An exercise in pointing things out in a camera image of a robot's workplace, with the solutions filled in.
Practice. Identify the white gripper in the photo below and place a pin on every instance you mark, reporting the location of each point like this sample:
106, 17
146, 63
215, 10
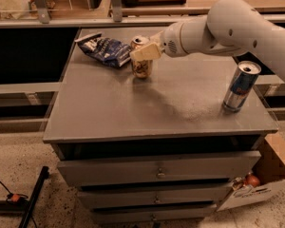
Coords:
170, 42

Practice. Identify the orange soda can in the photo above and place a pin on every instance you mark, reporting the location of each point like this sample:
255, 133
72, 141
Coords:
140, 69

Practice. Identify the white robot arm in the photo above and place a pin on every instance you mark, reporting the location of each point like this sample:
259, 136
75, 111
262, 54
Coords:
231, 27

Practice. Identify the blue chip bag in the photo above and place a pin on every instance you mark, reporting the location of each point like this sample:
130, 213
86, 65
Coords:
110, 52

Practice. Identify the blue silver energy drink can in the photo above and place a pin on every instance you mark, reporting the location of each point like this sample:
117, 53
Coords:
243, 80

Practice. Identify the grey drawer cabinet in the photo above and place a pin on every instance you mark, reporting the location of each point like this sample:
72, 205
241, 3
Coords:
102, 113

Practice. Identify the top grey drawer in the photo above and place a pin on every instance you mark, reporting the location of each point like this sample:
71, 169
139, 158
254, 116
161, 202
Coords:
204, 166

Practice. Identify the grey drawer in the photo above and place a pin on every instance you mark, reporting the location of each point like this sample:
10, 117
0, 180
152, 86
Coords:
154, 195
156, 213
204, 166

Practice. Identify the middle grey drawer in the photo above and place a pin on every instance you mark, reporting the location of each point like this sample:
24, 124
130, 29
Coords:
154, 195

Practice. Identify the red item in box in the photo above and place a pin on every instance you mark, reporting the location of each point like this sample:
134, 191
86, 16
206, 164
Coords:
252, 180

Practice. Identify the bottom grey drawer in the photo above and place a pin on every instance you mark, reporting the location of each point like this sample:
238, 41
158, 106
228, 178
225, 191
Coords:
156, 213

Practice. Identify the cardboard box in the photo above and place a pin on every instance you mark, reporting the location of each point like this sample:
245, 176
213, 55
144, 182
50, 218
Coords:
270, 170

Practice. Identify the black tripod stand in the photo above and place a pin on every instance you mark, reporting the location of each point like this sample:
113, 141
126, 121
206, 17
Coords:
21, 204

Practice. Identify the metal railing frame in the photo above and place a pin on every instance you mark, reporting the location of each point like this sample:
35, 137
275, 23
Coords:
86, 13

